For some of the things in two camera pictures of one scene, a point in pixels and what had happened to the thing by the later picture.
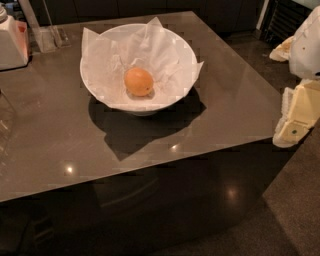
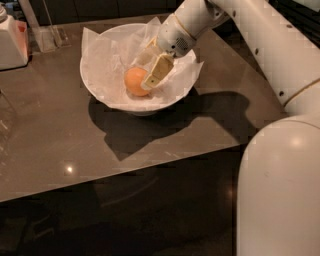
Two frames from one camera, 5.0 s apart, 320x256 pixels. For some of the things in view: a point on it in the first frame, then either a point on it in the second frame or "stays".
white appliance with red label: x=14 y=42 stays
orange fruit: x=138 y=81 stays
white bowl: x=138 y=68 stays
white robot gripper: x=306 y=53 -> x=172 y=39
